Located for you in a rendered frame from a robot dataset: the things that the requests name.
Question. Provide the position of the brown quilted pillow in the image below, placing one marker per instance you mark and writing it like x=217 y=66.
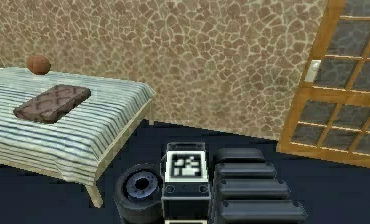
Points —
x=52 y=103

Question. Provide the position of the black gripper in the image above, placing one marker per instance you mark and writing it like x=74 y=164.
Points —
x=139 y=190

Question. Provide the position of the wooden glazed door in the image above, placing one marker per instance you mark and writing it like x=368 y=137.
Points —
x=336 y=100

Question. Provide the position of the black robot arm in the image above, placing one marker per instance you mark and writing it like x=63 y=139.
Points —
x=246 y=193

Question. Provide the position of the brown basketball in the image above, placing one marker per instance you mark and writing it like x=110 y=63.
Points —
x=38 y=64

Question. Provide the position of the striped bed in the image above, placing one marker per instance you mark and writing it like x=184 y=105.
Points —
x=76 y=133

